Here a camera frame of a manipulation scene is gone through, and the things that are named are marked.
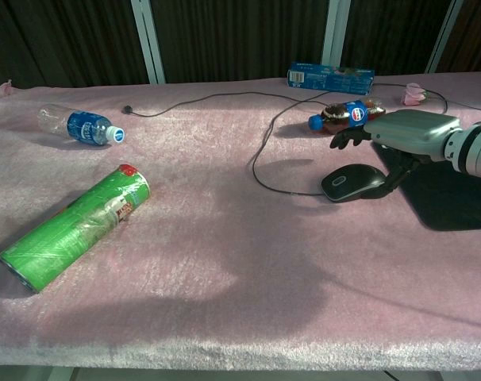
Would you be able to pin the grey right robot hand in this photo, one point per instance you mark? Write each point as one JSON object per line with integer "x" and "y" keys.
{"x": 413, "y": 133}

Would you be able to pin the green chips can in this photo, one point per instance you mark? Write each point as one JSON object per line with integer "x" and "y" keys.
{"x": 78, "y": 226}

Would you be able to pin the white window frame post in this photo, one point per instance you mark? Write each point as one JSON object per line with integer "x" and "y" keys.
{"x": 443, "y": 37}
{"x": 335, "y": 33}
{"x": 149, "y": 39}

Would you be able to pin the black mouse pad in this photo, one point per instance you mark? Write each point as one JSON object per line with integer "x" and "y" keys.
{"x": 443, "y": 194}

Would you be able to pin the pepsi cola bottle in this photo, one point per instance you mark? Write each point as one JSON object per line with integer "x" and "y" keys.
{"x": 345, "y": 115}

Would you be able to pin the black computer mouse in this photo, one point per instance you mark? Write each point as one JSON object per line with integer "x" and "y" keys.
{"x": 349, "y": 182}

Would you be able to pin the clear blue-label water bottle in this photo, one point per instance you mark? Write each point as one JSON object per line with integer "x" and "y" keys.
{"x": 79, "y": 125}

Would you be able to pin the pink fleece table cloth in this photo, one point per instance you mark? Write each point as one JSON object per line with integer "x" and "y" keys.
{"x": 208, "y": 222}

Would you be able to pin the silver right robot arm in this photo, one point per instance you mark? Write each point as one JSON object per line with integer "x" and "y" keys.
{"x": 474, "y": 148}

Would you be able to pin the pink artificial flower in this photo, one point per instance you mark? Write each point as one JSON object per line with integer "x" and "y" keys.
{"x": 414, "y": 94}

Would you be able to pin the blue toothpaste box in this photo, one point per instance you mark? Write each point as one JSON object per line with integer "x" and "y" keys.
{"x": 329, "y": 77}

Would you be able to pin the dark pleated curtain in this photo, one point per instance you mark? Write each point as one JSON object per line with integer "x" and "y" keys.
{"x": 240, "y": 35}

